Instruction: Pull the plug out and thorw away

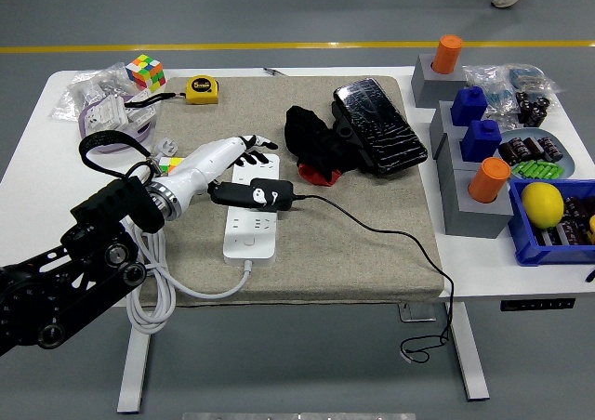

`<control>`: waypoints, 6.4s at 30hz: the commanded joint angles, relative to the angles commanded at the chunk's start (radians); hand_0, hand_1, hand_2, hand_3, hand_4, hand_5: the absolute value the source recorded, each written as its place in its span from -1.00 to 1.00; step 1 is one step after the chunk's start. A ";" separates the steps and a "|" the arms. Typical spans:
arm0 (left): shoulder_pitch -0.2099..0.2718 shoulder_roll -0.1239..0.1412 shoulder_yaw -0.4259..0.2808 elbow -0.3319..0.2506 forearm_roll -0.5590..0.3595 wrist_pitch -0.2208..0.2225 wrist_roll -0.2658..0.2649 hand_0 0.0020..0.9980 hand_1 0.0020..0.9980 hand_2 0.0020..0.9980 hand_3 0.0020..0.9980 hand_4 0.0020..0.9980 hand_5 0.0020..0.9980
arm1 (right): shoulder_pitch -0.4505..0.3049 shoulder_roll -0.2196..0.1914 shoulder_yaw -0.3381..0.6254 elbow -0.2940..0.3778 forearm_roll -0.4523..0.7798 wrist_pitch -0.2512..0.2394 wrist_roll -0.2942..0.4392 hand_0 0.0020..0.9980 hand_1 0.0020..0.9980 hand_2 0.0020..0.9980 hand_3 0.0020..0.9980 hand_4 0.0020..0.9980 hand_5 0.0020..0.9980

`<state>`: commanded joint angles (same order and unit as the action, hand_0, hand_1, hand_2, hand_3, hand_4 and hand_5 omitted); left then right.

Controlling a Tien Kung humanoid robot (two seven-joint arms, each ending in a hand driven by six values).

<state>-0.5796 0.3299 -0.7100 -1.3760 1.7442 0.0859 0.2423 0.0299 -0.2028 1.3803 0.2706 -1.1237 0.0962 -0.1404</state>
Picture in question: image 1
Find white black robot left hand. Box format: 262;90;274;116
167;134;283;217

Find black power adapter with cord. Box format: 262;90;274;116
249;177;456;364

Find colourful puzzle cube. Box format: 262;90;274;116
125;53;167;91
157;156;185;176

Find purple plastic basket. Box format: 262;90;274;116
77;92;157;156

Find yellow tape measure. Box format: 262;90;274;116
124;74;219;110

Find black cloth with red trim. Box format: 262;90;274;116
284;104;368;188

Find grey-brown fabric mat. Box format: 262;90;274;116
139;74;445;308

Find clear plastic bags of parts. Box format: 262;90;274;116
49;62;154;123

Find black wrapped flat box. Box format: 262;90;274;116
332;77;430;176

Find white table leg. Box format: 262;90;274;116
445;301;491;402
115;306;152;414

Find grey block holder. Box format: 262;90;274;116
441;168;515;240
410;53;469;109
429;99;461;160
436;132;473;198

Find orange cylinder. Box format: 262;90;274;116
431;34;464;75
468;156;512;203

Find blue block with knob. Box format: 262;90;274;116
449;85;488;127
459;119;503;164

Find clear bag of blue parts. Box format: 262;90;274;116
462;62;522;131

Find dark capacitors pile on plate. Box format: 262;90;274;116
497;136;564;166

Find blue plastic bin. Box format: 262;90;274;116
507;178;595;267

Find clear bag of dark capacitors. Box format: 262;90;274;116
513;88;554;129

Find green batteries pile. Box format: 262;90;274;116
510;159;566;180

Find clear bag of blue discs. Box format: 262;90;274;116
506;63;566;94

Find yellow lemon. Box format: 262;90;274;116
521;181;565;230

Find black table control panel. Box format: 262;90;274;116
500;298;576;312

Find pale grey plate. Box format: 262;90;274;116
496;128;577;182

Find dark capacitors pile in bin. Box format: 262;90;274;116
534;195;595;247

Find white wall socket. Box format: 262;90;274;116
123;101;157;129
86;95;129;136

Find black plastic bracket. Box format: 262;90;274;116
330;99;373;173

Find grey metal table bracket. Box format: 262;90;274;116
398;302;438;322

